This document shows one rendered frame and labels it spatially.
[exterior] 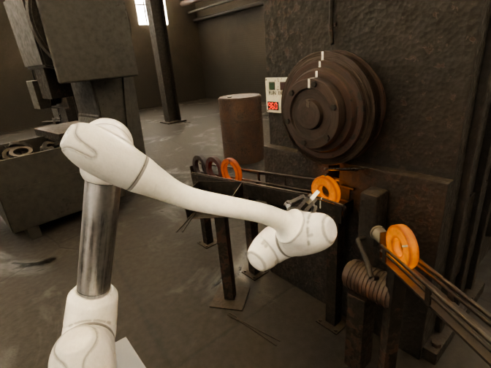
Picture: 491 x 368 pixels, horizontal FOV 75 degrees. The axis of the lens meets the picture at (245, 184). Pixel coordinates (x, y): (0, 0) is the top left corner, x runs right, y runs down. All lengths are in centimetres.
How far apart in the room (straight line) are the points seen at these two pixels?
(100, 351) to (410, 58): 138
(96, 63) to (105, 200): 268
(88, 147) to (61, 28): 275
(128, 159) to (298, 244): 48
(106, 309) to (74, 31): 281
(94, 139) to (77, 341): 55
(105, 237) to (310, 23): 123
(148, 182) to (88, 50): 283
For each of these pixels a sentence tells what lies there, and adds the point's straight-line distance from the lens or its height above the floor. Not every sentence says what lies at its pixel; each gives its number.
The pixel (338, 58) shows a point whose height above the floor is 132.
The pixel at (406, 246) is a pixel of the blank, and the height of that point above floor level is 74.
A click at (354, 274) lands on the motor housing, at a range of 141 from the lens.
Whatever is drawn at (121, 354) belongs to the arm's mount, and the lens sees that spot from 136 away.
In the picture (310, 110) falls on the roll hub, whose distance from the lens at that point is 134.
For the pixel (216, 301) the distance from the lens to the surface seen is 205.
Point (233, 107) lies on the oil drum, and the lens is 421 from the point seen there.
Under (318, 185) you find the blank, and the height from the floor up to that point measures 76.
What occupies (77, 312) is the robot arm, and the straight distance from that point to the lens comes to 117.
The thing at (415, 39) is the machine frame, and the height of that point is 136.
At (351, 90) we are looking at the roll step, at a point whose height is 121.
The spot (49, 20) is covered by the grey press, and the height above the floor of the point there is 177.
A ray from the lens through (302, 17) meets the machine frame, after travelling 167.
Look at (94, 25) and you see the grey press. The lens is 364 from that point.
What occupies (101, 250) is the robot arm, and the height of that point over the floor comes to 85.
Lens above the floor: 135
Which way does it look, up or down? 21 degrees down
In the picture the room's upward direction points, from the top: 5 degrees counter-clockwise
